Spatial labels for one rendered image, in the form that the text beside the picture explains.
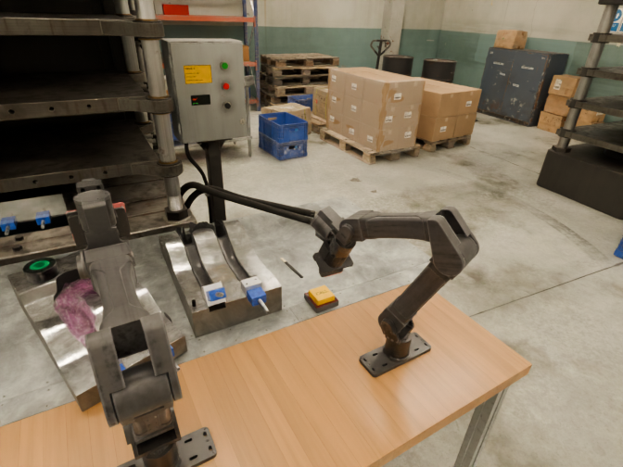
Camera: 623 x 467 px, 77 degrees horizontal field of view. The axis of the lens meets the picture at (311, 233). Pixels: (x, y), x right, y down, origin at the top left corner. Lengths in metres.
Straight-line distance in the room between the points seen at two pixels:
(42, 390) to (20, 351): 0.17
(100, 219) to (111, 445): 0.48
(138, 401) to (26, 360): 0.71
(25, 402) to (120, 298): 0.59
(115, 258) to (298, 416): 0.53
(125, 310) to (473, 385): 0.83
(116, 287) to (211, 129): 1.27
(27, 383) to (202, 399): 0.42
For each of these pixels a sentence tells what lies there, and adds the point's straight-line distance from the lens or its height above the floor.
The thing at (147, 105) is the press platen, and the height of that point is 1.27.
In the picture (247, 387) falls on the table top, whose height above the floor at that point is 0.80.
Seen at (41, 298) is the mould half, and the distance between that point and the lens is 1.32.
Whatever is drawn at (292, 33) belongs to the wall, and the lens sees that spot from 8.15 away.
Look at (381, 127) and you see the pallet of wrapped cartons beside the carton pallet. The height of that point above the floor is 0.44.
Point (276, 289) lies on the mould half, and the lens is 1.15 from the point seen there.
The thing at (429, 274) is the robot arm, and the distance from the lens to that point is 0.89.
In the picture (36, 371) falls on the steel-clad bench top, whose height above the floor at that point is 0.80.
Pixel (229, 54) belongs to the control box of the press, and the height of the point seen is 1.42.
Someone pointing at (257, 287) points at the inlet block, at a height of 0.90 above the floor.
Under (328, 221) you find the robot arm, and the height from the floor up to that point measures 1.12.
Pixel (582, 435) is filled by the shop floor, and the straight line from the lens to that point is 2.28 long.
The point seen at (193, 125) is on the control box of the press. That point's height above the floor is 1.15.
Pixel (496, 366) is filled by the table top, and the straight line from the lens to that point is 1.18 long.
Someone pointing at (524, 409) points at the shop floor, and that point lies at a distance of 2.24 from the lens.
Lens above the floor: 1.59
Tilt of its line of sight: 30 degrees down
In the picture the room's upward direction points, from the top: 2 degrees clockwise
